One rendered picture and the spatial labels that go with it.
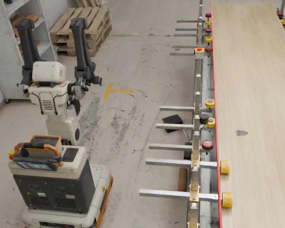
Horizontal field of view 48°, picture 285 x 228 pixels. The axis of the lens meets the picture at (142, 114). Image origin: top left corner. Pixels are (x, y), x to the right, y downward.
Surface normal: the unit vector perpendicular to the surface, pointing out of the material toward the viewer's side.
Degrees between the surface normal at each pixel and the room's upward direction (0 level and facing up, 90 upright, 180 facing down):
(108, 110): 0
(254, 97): 0
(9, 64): 90
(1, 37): 90
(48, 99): 82
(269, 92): 0
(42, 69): 48
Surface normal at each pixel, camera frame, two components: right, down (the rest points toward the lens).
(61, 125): -0.17, 0.48
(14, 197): -0.07, -0.80
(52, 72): -0.17, -0.09
